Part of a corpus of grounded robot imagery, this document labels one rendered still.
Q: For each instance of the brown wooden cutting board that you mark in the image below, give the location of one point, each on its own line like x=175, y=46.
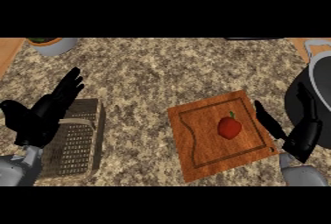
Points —
x=219, y=135

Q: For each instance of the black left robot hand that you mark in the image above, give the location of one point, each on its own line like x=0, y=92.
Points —
x=43, y=113

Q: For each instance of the black pot with grey rim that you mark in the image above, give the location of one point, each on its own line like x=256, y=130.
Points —
x=318, y=87

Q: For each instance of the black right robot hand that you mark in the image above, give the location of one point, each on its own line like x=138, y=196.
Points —
x=303, y=137

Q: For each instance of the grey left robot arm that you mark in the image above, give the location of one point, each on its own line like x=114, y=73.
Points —
x=19, y=169

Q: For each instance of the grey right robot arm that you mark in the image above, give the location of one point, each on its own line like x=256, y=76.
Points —
x=302, y=173

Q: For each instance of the grey plant pot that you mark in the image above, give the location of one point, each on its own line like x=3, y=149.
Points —
x=53, y=45

